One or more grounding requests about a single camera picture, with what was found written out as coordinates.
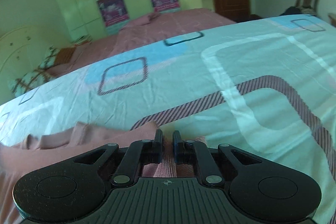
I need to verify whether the pink sweatshirt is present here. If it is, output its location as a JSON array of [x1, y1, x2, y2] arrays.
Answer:
[[0, 121, 208, 224]]

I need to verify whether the light blue patterned bedsheet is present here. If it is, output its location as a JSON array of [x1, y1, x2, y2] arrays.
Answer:
[[1, 15, 335, 223]]

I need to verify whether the pink checked bed cover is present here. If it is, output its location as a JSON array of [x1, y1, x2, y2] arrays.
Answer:
[[46, 8, 235, 77]]

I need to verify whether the orange striped pillow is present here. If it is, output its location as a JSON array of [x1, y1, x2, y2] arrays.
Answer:
[[54, 47, 76, 66]]

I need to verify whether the white patterned pillow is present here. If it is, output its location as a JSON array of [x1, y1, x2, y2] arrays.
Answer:
[[8, 46, 60, 98]]

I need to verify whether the lower left poster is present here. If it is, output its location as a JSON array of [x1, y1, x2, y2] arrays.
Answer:
[[97, 0, 129, 27]]

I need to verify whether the white arched headboard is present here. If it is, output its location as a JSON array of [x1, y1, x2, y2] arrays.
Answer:
[[1, 26, 66, 105]]

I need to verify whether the wooden side table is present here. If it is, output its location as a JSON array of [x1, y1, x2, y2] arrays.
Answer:
[[328, 13, 336, 27]]

